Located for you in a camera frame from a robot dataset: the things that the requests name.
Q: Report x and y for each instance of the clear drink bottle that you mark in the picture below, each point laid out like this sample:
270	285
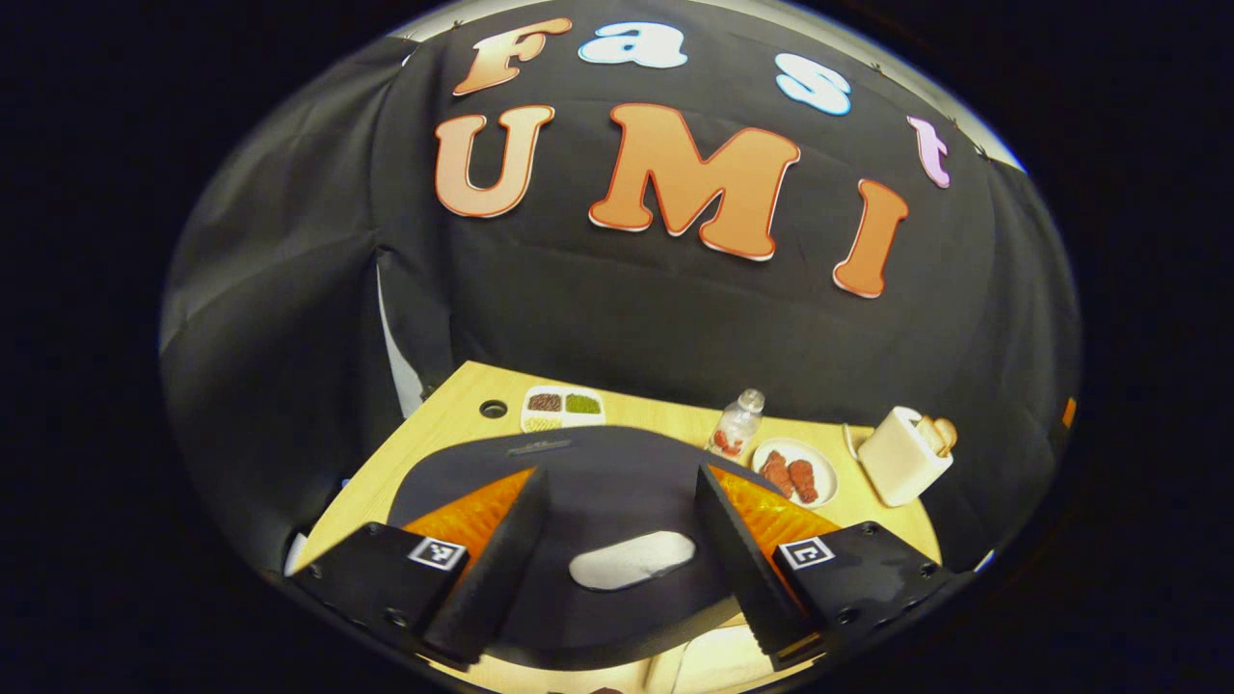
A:
735	429

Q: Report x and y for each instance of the red meat piece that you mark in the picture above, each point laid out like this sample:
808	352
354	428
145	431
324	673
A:
804	480
775	472

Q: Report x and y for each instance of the white toaster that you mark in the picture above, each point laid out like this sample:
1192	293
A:
897	467

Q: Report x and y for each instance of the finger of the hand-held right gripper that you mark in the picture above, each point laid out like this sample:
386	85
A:
1069	413

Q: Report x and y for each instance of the toasted bread slice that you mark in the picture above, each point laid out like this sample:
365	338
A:
927	431
946	434

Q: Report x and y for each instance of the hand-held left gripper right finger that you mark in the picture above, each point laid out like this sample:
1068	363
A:
747	569

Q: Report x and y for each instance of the black rice cooker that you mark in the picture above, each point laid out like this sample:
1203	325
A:
617	482

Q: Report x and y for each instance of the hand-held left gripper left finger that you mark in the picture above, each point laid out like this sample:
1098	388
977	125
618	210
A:
492	569

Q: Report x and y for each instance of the white divided grain dish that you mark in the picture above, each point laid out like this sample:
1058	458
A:
564	410

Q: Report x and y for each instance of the white round plate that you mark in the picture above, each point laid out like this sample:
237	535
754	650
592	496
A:
824	477

